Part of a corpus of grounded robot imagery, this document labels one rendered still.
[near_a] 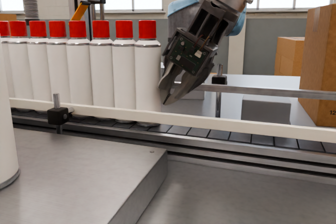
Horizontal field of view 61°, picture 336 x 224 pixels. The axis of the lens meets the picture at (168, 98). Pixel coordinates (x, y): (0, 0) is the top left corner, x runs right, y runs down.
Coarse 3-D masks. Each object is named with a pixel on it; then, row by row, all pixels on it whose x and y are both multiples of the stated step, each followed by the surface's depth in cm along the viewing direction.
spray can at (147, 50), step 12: (144, 24) 53; (144, 36) 54; (144, 48) 53; (156, 48) 54; (144, 60) 54; (156, 60) 54; (144, 72) 54; (156, 72) 55; (144, 84) 55; (156, 84) 56; (144, 96) 55; (156, 96) 56; (144, 108) 56; (156, 108) 57
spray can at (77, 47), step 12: (72, 24) 58; (84, 24) 59; (72, 36) 58; (84, 36) 59; (72, 48) 58; (84, 48) 59; (72, 60) 59; (84, 60) 59; (72, 72) 59; (84, 72) 60; (72, 84) 60; (84, 84) 60; (72, 96) 61; (84, 96) 61
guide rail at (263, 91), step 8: (200, 88) 58; (208, 88) 57; (216, 88) 57; (224, 88) 56; (232, 88) 56; (240, 88) 55; (248, 88) 55; (256, 88) 54; (264, 88) 54; (272, 88) 53; (280, 88) 53; (288, 88) 53; (288, 96) 53; (296, 96) 52; (304, 96) 52; (312, 96) 51; (320, 96) 51; (328, 96) 51
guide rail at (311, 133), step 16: (80, 112) 60; (96, 112) 58; (112, 112) 57; (128, 112) 56; (144, 112) 55; (160, 112) 55; (208, 128) 52; (224, 128) 51; (240, 128) 50; (256, 128) 49; (272, 128) 48; (288, 128) 47; (304, 128) 46; (320, 128) 46
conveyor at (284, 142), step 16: (16, 112) 66; (32, 112) 66; (128, 128) 57; (144, 128) 56; (160, 128) 56; (176, 128) 56; (192, 128) 56; (272, 144) 49; (288, 144) 49; (304, 144) 49; (320, 144) 49
